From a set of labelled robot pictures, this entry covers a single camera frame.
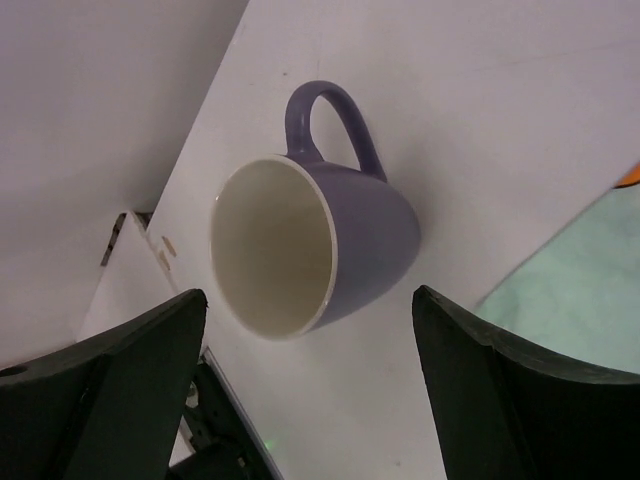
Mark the purple ceramic mug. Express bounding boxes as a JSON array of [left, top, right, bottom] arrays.
[[210, 80, 421, 340]]

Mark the green cartoon placemat cloth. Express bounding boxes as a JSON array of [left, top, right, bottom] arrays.
[[475, 169, 639, 373]]

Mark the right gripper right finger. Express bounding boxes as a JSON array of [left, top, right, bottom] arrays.
[[412, 286, 639, 479]]

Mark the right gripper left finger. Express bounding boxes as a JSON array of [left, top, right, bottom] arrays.
[[1, 289, 207, 479]]

